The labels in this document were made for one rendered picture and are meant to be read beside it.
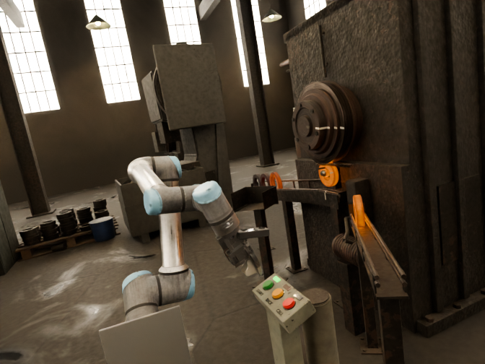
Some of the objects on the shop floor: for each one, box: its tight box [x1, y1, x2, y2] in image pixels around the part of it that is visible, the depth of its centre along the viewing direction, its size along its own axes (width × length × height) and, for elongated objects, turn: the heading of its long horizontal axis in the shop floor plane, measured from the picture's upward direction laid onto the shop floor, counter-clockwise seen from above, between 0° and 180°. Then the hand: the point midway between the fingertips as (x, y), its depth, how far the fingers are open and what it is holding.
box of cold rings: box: [115, 166, 206, 244], centre depth 432 cm, size 103×83×79 cm
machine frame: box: [283, 0, 485, 338], centre depth 208 cm, size 73×108×176 cm
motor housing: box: [331, 234, 365, 336], centre depth 168 cm, size 13×22×54 cm, turn 65°
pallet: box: [15, 198, 121, 262], centre depth 453 cm, size 120×81×44 cm
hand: (260, 271), depth 115 cm, fingers closed
